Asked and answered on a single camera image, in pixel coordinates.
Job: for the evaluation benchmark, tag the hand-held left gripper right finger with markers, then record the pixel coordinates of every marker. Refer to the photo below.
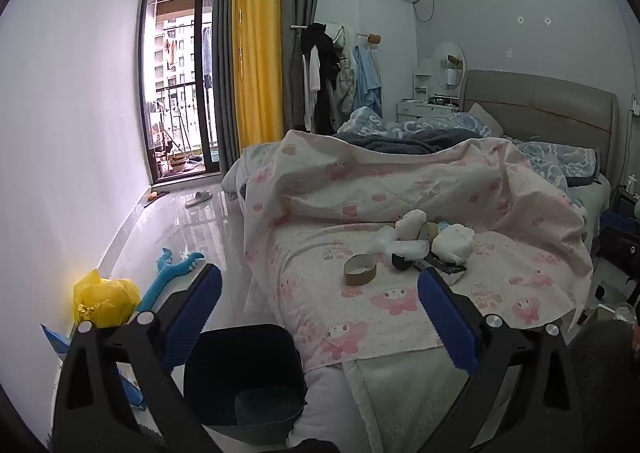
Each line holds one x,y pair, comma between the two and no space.
445,323

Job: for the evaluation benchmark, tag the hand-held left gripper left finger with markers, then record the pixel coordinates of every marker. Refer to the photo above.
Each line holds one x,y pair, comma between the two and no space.
195,318

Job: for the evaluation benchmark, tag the black snack packet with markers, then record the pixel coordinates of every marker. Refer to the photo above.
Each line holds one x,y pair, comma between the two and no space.
447,267

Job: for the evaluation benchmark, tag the dark teal trash bin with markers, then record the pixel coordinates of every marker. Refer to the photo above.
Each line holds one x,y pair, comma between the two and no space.
240,358

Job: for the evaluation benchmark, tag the blue dinosaur grabber toy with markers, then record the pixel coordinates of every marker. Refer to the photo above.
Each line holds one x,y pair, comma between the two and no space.
172,270

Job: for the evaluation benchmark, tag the small black ball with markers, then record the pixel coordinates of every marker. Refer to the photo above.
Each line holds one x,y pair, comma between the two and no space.
401,261

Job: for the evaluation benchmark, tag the white fluffy blanket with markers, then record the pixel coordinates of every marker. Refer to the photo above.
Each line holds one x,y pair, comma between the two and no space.
400,398

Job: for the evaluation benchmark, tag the yellow plastic bag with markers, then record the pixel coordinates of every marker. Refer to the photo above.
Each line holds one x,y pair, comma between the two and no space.
105,295

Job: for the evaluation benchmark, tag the cardboard tape roll core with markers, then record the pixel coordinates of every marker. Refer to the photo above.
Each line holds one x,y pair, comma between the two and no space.
360,272

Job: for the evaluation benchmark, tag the clear plastic wrapper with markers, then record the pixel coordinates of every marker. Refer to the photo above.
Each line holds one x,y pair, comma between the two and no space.
387,239

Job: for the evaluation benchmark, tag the grey slipper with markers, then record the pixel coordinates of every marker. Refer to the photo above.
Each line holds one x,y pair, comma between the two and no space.
199,199

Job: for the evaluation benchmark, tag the bed with white sheet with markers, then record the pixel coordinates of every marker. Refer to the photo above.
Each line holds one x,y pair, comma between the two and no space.
235,173

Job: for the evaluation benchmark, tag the pink print duvet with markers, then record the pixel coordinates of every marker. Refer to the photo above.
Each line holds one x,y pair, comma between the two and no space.
360,188

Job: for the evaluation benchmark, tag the dark grey blanket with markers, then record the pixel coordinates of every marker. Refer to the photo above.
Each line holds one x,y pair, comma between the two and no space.
410,140

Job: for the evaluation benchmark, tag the blue patterned blanket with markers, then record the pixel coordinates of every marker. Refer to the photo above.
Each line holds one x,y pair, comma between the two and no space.
545,155

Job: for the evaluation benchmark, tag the dark bedside table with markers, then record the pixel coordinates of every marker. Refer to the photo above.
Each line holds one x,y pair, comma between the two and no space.
620,233

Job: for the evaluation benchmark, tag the beige pillow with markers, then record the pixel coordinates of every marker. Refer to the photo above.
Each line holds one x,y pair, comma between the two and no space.
484,119

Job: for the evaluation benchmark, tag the white dresser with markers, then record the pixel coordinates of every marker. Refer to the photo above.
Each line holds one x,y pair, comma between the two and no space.
420,108

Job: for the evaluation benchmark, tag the balcony glass door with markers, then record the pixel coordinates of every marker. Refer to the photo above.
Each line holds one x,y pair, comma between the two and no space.
175,83

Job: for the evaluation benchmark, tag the beige bed headboard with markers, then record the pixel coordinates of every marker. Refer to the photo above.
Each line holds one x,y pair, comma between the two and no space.
540,103

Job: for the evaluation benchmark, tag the light blue garment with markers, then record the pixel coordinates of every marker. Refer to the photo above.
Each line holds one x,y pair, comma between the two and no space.
369,78

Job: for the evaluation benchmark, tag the white standing fan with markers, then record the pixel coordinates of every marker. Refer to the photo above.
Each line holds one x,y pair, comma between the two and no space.
448,63

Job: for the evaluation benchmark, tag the white coat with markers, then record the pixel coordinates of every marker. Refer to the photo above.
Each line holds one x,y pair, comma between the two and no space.
346,78

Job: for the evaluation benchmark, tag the yellow curtain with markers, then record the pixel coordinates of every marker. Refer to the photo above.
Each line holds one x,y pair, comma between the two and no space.
257,43

